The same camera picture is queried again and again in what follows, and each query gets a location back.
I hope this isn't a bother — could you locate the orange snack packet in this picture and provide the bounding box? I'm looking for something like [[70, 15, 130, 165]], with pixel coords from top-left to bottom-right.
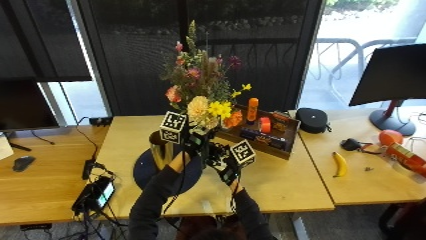
[[270, 111, 293, 133]]

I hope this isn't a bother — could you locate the black glove cable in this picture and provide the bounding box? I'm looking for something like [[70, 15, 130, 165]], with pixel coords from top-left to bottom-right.
[[161, 159, 187, 216]]

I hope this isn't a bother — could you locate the dark blue snack packet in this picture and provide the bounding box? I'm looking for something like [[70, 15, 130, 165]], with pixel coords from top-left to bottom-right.
[[238, 128, 290, 150]]

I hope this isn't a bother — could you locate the black power adapter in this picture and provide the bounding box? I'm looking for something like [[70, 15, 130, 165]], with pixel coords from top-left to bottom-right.
[[81, 158, 97, 181]]

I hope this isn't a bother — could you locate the orange tape roll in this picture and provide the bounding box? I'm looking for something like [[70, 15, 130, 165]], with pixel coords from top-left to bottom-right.
[[258, 116, 273, 134]]

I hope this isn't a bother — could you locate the white marker cube, left glove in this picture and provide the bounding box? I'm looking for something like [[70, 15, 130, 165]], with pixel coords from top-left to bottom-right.
[[158, 110, 189, 145]]

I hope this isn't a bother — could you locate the orange bottle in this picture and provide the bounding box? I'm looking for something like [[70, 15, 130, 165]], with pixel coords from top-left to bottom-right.
[[245, 97, 261, 125]]

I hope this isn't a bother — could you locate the mixed flower bouquet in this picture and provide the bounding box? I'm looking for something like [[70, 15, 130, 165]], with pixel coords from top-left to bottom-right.
[[159, 19, 254, 158]]

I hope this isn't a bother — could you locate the dark blue round mat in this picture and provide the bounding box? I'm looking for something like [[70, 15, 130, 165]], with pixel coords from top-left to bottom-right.
[[131, 146, 205, 196]]

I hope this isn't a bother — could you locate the white paper sheet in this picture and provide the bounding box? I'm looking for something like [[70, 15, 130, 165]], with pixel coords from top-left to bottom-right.
[[0, 132, 14, 161]]

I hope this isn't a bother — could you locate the metal bike rack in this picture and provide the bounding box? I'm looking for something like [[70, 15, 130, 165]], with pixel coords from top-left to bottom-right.
[[309, 37, 419, 101]]

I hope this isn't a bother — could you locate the orange ball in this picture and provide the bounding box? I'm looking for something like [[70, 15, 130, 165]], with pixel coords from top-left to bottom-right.
[[378, 129, 404, 147]]

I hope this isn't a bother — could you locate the black phone device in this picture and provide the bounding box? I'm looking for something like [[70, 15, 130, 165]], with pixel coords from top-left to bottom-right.
[[70, 175, 117, 215]]

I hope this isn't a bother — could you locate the black monitor with red stand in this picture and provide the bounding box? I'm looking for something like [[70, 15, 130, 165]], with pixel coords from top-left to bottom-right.
[[347, 43, 426, 137]]

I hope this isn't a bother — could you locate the white marker cube, right glove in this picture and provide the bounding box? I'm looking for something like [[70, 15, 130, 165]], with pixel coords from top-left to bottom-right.
[[229, 139, 258, 168]]

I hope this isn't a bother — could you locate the yellow banana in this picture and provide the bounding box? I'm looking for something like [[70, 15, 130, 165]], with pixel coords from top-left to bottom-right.
[[331, 151, 350, 179]]

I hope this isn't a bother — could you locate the black zip case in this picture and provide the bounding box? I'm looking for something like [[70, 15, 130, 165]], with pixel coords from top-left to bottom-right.
[[294, 107, 332, 135]]

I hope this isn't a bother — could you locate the black power cable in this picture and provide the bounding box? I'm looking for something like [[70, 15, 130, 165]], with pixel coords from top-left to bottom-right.
[[73, 116, 100, 161]]

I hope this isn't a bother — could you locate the black power strip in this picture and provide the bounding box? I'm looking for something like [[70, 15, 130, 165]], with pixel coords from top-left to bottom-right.
[[88, 116, 114, 127]]

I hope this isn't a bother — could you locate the person's right hand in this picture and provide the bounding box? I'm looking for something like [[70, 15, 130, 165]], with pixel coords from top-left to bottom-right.
[[205, 142, 243, 186]]

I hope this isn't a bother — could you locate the red snack tube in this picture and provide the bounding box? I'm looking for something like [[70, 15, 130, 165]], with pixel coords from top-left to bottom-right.
[[383, 142, 426, 178]]

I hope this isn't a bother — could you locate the white marker cube, glove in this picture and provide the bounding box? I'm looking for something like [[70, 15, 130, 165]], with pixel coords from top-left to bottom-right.
[[158, 110, 189, 145], [229, 139, 258, 168]]

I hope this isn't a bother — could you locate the small black clip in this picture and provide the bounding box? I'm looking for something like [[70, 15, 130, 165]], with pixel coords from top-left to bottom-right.
[[339, 137, 363, 152]]

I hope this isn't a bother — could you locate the wooden tray box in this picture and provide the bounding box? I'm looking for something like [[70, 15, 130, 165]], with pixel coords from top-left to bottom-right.
[[215, 104, 302, 161]]

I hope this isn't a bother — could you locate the black computer mouse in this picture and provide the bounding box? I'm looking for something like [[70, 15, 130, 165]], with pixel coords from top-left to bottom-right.
[[12, 155, 37, 173]]

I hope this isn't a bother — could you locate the person's left hand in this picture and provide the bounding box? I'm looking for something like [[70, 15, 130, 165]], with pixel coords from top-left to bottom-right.
[[179, 127, 214, 160]]

